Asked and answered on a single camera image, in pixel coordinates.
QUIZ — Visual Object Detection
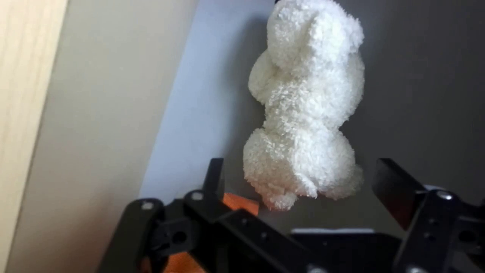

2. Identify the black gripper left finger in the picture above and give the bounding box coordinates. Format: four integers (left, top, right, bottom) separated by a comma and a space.
96, 156, 324, 273

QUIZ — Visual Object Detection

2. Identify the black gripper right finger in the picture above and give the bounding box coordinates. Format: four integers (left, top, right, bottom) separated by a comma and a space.
371, 156, 485, 273

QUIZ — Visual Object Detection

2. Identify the white fluffy teddy bear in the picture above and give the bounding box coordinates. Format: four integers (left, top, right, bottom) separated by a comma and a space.
240, 0, 366, 212

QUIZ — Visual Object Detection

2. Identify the grey drawer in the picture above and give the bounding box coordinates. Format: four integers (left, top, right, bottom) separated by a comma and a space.
137, 0, 485, 236

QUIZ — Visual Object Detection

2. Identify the wooden dresser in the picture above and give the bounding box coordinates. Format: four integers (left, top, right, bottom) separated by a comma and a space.
0, 0, 69, 259

